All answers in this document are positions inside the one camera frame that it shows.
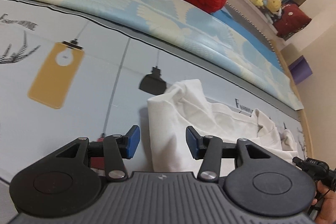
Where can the grey printed bed sheet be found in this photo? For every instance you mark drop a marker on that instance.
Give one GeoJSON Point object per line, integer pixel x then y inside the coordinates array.
{"type": "Point", "coordinates": [78, 108]}

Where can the person's right hand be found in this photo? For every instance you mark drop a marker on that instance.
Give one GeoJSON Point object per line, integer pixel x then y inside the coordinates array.
{"type": "Point", "coordinates": [328, 203]}

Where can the dark red cushion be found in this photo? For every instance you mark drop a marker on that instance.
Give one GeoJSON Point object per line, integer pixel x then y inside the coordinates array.
{"type": "Point", "coordinates": [292, 19]}

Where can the white long-sleeve shirt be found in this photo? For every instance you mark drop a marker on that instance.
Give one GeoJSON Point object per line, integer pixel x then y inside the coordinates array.
{"type": "Point", "coordinates": [170, 134]}

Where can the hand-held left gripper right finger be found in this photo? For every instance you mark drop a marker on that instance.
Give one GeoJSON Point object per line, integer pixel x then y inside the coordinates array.
{"type": "Point", "coordinates": [192, 142]}

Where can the yellow round plush toy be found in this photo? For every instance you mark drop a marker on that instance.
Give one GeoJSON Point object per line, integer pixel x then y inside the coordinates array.
{"type": "Point", "coordinates": [273, 1]}

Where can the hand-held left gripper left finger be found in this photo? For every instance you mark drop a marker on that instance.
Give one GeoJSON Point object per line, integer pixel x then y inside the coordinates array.
{"type": "Point", "coordinates": [134, 140]}

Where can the plain blue sheet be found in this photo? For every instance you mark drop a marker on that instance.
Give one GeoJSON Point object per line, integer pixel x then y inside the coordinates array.
{"type": "Point", "coordinates": [223, 18]}

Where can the purple container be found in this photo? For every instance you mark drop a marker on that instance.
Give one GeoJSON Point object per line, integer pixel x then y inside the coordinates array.
{"type": "Point", "coordinates": [300, 69]}

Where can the white window sill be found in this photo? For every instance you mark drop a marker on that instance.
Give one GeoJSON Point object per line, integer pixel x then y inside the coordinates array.
{"type": "Point", "coordinates": [249, 11]}

